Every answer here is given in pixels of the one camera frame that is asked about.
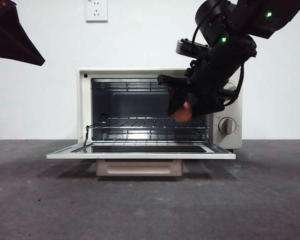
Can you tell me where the brown egg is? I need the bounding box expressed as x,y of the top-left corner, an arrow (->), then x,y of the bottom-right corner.
173,101 -> 193,123

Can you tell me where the glass oven door with handle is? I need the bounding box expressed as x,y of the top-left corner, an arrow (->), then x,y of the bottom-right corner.
46,142 -> 237,178

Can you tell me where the beige temperature knob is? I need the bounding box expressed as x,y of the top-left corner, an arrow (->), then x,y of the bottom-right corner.
223,80 -> 238,93

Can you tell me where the beige timer knob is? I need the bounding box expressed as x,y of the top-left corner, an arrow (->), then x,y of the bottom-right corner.
218,117 -> 237,136

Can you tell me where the cream Toshiba toaster oven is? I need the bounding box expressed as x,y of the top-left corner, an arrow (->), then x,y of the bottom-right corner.
46,67 -> 243,178

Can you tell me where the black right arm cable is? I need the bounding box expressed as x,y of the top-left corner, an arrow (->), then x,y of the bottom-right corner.
224,58 -> 245,105

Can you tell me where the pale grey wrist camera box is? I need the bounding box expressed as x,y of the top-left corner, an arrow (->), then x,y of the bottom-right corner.
175,38 -> 211,60

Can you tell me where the metal wire oven rack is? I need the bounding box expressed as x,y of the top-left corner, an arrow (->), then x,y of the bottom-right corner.
86,116 -> 210,131

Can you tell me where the black camera cable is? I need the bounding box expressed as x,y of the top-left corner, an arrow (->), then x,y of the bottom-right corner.
191,0 -> 217,47

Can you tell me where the white wall socket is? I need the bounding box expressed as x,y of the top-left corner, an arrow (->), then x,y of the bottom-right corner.
85,0 -> 109,23

